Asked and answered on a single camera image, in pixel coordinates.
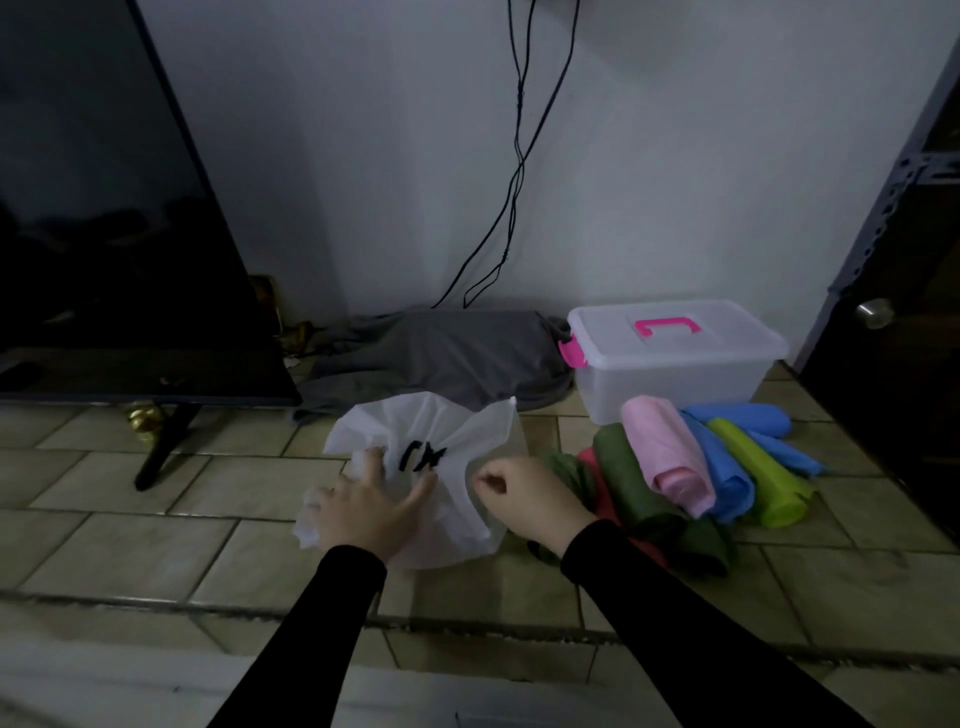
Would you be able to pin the person's right hand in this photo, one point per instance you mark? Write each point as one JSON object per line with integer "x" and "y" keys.
{"x": 534, "y": 499}

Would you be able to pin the person's left hand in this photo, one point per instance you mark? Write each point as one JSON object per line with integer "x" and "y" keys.
{"x": 367, "y": 511}

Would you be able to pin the person's right fingers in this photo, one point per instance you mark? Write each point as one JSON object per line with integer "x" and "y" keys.
{"x": 491, "y": 476}

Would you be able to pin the person's left thumb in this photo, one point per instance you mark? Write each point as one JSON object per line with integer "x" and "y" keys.
{"x": 418, "y": 491}

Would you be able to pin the white plastic bag black print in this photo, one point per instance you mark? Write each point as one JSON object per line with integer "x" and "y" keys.
{"x": 439, "y": 465}

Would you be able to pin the person's right forearm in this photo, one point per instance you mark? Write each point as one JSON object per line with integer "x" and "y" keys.
{"x": 697, "y": 637}

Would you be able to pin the person's left forearm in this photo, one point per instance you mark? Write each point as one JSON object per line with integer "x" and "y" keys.
{"x": 309, "y": 640}

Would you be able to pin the red rolled plastic bag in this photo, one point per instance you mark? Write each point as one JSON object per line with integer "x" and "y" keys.
{"x": 600, "y": 491}

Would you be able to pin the grey cloth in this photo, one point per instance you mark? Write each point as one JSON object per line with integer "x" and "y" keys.
{"x": 442, "y": 356}

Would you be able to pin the dark green rolled plastic bag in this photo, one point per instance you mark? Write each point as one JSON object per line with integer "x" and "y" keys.
{"x": 637, "y": 491}

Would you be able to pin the pink rolled plastic bag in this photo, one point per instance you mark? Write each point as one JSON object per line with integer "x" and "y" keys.
{"x": 667, "y": 454}

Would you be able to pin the golden framed object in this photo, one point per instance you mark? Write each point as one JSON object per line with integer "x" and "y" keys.
{"x": 271, "y": 315}

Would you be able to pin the blue rolled plastic bag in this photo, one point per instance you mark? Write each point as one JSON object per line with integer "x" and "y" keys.
{"x": 757, "y": 429}
{"x": 724, "y": 472}

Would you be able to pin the lime green rolled plastic bag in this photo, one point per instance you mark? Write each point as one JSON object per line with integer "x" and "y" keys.
{"x": 765, "y": 476}

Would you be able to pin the small golden ornament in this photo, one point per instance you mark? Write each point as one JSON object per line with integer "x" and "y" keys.
{"x": 142, "y": 417}

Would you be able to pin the black flat screen television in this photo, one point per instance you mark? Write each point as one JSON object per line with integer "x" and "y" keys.
{"x": 112, "y": 225}

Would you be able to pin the dark door with metal knob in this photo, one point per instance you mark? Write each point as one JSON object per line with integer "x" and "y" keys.
{"x": 900, "y": 300}

